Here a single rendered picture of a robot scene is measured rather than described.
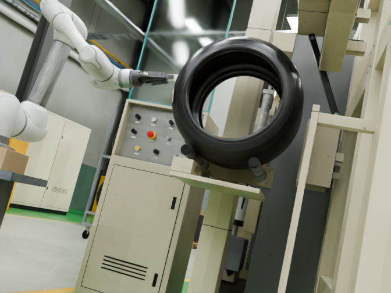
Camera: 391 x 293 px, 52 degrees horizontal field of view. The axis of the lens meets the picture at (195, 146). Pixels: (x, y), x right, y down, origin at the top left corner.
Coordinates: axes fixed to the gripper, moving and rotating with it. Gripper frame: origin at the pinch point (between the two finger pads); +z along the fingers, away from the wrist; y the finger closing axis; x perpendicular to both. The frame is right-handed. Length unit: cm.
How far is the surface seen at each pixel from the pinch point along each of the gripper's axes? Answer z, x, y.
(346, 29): 73, -17, -7
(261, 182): 40, 43, 23
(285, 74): 50, 4, -12
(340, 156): 75, 30, 20
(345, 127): 67, 39, -60
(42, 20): -393, -282, 407
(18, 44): -613, -346, 614
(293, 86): 53, 9, -11
